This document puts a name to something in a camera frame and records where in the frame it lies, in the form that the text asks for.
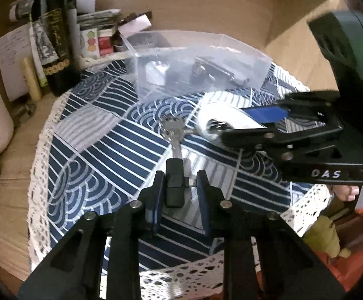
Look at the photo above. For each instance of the white paper card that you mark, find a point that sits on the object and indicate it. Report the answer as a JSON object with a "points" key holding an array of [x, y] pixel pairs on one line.
{"points": [[136, 25]]}

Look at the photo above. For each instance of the silver shiny item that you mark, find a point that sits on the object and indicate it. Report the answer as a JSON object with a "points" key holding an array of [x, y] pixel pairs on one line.
{"points": [[156, 72]]}

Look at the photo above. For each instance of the white tape roll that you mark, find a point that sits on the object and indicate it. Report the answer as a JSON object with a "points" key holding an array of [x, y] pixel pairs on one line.
{"points": [[228, 114]]}

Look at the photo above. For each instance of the clear plastic box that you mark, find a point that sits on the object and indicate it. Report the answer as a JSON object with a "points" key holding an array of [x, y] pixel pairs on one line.
{"points": [[175, 65]]}

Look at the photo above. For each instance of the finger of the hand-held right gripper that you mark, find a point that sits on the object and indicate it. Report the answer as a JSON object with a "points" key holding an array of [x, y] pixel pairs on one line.
{"points": [[243, 136], [262, 114]]}

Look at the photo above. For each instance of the person's right hand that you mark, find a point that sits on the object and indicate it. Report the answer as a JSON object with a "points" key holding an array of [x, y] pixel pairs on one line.
{"points": [[347, 193]]}

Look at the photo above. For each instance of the small brown bottle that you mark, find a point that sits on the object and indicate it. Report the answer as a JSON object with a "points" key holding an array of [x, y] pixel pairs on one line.
{"points": [[118, 39]]}

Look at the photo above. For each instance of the fruit print card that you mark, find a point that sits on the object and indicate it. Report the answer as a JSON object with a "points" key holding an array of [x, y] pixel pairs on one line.
{"points": [[89, 42]]}

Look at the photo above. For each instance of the blue wave-patterned round tablecloth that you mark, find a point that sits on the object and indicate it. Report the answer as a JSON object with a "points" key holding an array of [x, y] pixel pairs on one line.
{"points": [[106, 150]]}

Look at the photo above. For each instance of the orange clothing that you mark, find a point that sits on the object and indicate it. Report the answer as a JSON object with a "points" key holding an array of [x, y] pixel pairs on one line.
{"points": [[356, 256]]}

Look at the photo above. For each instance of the cream cylinder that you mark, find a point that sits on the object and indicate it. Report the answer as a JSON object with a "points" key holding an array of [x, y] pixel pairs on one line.
{"points": [[32, 79]]}

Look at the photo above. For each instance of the black metal item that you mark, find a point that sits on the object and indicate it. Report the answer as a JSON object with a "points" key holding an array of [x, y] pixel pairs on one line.
{"points": [[215, 68]]}

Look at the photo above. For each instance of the handwritten white note paper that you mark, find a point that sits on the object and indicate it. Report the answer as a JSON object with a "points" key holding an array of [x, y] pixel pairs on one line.
{"points": [[11, 62]]}

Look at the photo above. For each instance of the olive green cloth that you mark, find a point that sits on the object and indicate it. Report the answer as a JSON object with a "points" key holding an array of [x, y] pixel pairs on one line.
{"points": [[325, 234]]}

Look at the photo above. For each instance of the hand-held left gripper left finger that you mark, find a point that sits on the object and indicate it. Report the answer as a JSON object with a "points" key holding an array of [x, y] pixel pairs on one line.
{"points": [[157, 200]]}

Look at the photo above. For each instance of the small red box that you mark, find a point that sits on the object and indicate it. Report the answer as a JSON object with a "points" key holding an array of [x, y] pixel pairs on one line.
{"points": [[105, 46]]}

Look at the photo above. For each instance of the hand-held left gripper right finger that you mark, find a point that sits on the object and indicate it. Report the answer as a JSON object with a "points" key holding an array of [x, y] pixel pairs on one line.
{"points": [[204, 206]]}

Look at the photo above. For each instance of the key bunch with black fob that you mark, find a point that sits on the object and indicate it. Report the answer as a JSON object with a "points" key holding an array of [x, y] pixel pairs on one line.
{"points": [[175, 181]]}

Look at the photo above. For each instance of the dark wine bottle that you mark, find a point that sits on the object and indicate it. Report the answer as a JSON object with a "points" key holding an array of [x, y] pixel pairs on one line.
{"points": [[55, 43]]}

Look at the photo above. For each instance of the stack of papers and magazines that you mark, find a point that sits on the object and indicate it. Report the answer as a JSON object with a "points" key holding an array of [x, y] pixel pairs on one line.
{"points": [[87, 3]]}

